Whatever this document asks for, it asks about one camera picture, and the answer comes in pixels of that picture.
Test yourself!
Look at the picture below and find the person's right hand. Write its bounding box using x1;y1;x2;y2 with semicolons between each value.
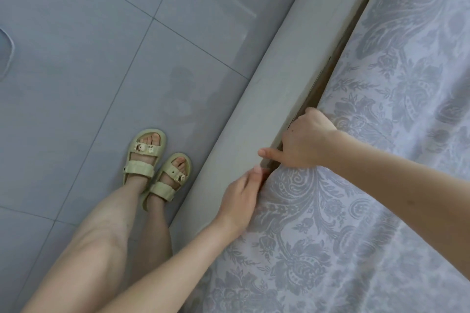
258;107;339;170

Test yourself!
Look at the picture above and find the person's left hand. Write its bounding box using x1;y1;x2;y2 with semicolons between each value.
214;166;272;243

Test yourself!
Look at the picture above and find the cream bed frame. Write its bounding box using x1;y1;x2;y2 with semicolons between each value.
168;0;392;247

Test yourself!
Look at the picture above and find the white floral bed sheet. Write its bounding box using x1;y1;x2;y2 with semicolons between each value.
183;0;470;313

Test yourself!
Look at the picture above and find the person's left forearm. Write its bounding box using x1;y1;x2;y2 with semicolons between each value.
97;219;239;313

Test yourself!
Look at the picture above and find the person's right forearm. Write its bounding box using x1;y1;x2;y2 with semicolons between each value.
323;129;470;269

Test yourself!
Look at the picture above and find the person's right beige sandal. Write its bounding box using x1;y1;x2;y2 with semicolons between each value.
141;152;193;213

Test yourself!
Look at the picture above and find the person's beige sandal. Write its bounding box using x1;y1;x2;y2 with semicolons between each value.
122;127;168;187
141;152;193;213

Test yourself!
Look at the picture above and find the person's right leg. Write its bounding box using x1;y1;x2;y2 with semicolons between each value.
130;195;173;284

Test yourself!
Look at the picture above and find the person's leg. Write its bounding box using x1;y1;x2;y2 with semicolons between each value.
22;177;147;313
130;195;173;284

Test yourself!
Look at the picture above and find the person's left beige sandal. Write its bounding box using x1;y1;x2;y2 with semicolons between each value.
122;127;168;187

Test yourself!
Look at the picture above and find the person's left leg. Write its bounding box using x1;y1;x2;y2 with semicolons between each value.
22;177;147;313

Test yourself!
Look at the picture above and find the white cylindrical stand with base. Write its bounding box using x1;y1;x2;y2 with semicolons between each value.
0;27;16;81

